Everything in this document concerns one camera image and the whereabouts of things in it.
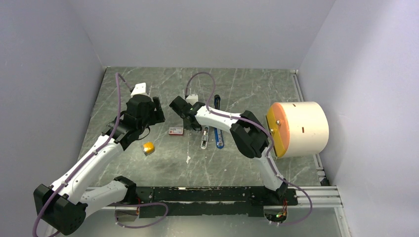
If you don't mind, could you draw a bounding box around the red white staple box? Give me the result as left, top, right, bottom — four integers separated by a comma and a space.
168, 127, 184, 136

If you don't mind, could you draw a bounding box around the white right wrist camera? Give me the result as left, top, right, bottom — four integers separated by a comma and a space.
185, 94, 199, 105

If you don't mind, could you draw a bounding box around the yellow capped round object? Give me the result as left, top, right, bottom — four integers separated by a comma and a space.
141, 142, 155, 156

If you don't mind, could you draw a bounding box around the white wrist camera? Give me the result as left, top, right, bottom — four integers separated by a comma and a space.
130, 82, 149, 98
185, 94, 199, 105

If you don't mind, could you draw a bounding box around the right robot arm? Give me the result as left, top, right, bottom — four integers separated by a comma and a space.
169, 96, 288, 204

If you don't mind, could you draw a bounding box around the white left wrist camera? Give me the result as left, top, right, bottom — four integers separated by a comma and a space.
130, 82, 149, 98

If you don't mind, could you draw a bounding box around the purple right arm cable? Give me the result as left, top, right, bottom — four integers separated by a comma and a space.
185, 72, 313, 227

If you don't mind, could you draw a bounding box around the aluminium rail frame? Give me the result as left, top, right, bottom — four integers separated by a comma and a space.
44, 70, 352, 237

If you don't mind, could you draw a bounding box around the white cylinder with coloured lid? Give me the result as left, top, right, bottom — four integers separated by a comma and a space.
266, 102, 329, 158

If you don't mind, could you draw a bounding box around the small white light-blue stapler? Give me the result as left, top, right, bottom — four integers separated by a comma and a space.
200, 126, 210, 149

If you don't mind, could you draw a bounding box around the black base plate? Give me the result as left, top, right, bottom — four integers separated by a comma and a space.
128, 186, 298, 218

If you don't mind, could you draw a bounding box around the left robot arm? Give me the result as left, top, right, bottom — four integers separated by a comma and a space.
34, 94, 165, 236

